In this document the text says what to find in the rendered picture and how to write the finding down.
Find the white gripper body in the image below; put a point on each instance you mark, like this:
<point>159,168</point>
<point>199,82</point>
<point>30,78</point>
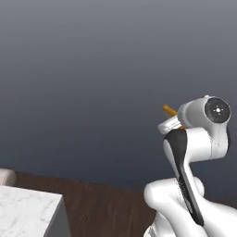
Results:
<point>169,124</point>

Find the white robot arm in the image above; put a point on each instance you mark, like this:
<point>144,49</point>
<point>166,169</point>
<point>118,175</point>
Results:
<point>200,145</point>

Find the white marble counter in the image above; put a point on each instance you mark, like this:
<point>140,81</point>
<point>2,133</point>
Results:
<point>27,213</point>

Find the beige stool cushion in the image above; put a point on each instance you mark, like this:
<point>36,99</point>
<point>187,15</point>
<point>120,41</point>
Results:
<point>6,177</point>

